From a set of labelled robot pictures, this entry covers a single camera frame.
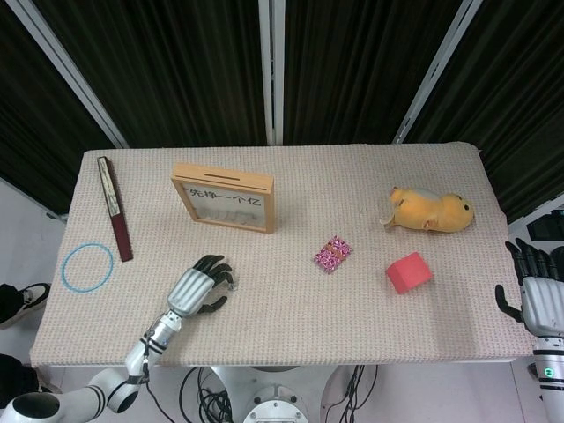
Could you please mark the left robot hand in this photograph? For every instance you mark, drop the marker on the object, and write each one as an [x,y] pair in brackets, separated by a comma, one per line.
[189,291]

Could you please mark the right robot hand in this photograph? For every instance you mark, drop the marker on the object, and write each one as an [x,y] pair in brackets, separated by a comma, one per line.
[544,304]

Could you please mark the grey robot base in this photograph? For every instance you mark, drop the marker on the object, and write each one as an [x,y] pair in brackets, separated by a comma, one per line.
[273,396]

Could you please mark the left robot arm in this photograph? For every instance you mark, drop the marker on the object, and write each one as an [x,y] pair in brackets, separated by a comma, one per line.
[158,335]

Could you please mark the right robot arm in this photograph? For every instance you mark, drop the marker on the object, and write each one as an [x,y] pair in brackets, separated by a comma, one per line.
[551,383]

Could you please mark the wooden framed money box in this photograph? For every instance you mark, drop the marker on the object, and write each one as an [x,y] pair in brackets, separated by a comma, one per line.
[224,202]

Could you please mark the black equipment case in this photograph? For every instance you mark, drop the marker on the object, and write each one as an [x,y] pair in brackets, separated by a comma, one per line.
[546,227]

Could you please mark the beige woven tablecloth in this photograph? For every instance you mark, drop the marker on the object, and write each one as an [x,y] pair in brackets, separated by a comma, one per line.
[282,317]

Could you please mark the dark red folded fan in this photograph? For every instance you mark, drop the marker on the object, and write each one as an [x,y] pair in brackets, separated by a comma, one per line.
[115,207]

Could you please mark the pink foam cube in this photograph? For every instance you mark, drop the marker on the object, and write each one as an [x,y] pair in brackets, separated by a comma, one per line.
[409,273]

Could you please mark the yellow plush toy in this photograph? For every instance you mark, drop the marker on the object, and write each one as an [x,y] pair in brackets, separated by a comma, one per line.
[434,211]

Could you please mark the pink patterned card deck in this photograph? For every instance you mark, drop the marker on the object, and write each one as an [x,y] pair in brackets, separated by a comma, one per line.
[333,254]

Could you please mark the white and black sneaker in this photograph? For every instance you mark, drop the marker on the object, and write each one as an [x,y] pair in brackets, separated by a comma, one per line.
[26,302]

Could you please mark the person in black trousers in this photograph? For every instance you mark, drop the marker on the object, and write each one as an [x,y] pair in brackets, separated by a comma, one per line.
[13,374]

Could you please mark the black pleated curtain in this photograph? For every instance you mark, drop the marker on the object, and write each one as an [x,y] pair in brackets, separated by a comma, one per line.
[185,66]

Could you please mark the white frame post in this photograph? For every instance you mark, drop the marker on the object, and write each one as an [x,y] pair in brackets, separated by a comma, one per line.
[71,66]
[271,66]
[440,66]

